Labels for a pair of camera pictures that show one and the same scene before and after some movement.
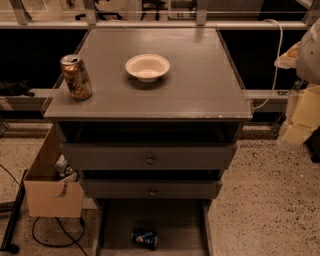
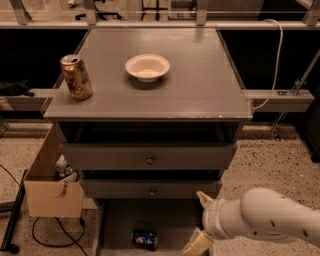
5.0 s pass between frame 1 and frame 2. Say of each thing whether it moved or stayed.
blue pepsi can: stayed
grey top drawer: stayed
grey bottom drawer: stayed
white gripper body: moved
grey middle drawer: stayed
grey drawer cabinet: stayed
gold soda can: stayed
